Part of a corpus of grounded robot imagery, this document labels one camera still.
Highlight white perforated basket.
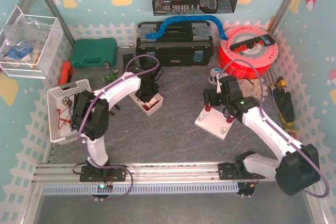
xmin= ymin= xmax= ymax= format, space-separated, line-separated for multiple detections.
xmin=47 ymin=79 xmax=91 ymax=145

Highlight black socket holder rail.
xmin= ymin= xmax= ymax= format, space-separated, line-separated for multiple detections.
xmin=229 ymin=34 xmax=276 ymax=53

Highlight solder wire spool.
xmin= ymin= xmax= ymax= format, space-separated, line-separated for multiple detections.
xmin=208 ymin=68 xmax=222 ymax=84

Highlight green toy drill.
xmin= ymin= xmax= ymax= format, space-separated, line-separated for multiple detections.
xmin=102 ymin=70 xmax=118 ymax=84

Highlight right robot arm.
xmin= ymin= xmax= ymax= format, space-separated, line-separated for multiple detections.
xmin=203 ymin=76 xmax=322 ymax=196

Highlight black rubber glove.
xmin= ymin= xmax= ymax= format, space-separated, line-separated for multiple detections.
xmin=272 ymin=88 xmax=297 ymax=132

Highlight red tubing spool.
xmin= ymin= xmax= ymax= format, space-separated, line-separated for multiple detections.
xmin=217 ymin=25 xmax=279 ymax=79

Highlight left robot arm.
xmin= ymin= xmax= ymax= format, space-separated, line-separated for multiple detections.
xmin=71 ymin=55 xmax=160 ymax=182

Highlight beige work glove rear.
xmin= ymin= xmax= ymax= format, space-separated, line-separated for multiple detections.
xmin=238 ymin=79 xmax=268 ymax=101

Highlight white peg board fixture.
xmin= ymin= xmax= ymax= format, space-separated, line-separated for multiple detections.
xmin=195 ymin=106 xmax=233 ymax=140

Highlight black tool box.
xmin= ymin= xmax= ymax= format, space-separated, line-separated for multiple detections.
xmin=135 ymin=22 xmax=214 ymax=67

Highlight green plastic case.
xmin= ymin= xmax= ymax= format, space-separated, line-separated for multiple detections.
xmin=70 ymin=38 xmax=118 ymax=68

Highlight black battery holder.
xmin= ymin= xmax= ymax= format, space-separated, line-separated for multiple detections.
xmin=122 ymin=54 xmax=137 ymax=71

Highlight red spring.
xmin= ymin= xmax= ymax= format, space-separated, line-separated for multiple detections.
xmin=205 ymin=105 xmax=212 ymax=112
xmin=226 ymin=118 xmax=235 ymax=124
xmin=142 ymin=101 xmax=159 ymax=111

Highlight white spring tray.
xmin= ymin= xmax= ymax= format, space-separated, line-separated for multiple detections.
xmin=129 ymin=92 xmax=163 ymax=116

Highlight blue corrugated hose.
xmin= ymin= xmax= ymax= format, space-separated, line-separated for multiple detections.
xmin=145 ymin=15 xmax=229 ymax=41

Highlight clear acrylic wall box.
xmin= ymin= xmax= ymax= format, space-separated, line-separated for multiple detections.
xmin=1 ymin=6 xmax=64 ymax=79

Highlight orange utility knife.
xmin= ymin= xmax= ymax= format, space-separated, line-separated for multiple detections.
xmin=59 ymin=61 xmax=74 ymax=86

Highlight yellow handled tool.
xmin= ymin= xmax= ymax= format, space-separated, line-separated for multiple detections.
xmin=269 ymin=77 xmax=287 ymax=90

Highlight blue white gloves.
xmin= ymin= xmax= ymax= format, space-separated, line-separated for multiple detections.
xmin=5 ymin=40 xmax=34 ymax=62

